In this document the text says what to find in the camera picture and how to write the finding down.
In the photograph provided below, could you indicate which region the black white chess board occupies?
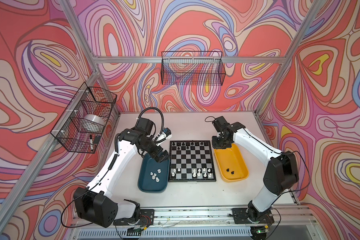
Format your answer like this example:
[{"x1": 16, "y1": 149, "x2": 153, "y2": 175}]
[{"x1": 168, "y1": 140, "x2": 217, "y2": 182}]

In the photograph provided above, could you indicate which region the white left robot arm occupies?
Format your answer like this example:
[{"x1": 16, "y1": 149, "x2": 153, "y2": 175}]
[{"x1": 74, "y1": 128, "x2": 172, "y2": 228}]

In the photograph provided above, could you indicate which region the black wire basket back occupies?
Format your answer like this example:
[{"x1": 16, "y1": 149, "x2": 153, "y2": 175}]
[{"x1": 161, "y1": 50, "x2": 226, "y2": 86}]

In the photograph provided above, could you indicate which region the yellow plastic tray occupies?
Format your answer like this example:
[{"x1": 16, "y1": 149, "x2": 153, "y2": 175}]
[{"x1": 214, "y1": 144, "x2": 249, "y2": 183}]

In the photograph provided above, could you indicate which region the black wire basket left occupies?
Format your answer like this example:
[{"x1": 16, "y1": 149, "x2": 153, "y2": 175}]
[{"x1": 51, "y1": 83, "x2": 117, "y2": 154}]

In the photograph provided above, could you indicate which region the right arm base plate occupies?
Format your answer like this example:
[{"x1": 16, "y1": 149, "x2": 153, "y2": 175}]
[{"x1": 229, "y1": 208, "x2": 275, "y2": 225}]

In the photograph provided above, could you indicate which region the black wire basket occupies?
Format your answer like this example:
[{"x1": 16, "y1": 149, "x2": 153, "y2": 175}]
[
  {"x1": 51, "y1": 83, "x2": 117, "y2": 154},
  {"x1": 161, "y1": 50, "x2": 226, "y2": 86}
]

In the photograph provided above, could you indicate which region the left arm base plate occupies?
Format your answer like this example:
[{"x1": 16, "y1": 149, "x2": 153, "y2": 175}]
[{"x1": 113, "y1": 209, "x2": 155, "y2": 227}]

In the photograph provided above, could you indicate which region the silver tape roll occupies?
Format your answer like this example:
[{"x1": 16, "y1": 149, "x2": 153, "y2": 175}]
[{"x1": 84, "y1": 114, "x2": 106, "y2": 125}]

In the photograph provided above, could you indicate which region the teal plastic tray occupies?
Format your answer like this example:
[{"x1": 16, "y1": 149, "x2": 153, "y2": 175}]
[{"x1": 138, "y1": 154, "x2": 170, "y2": 194}]

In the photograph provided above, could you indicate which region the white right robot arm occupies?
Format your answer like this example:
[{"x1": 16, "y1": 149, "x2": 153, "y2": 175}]
[{"x1": 212, "y1": 116, "x2": 299, "y2": 223}]

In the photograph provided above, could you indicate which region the black marker pen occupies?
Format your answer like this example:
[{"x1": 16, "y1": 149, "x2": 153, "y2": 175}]
[{"x1": 90, "y1": 135, "x2": 94, "y2": 152}]

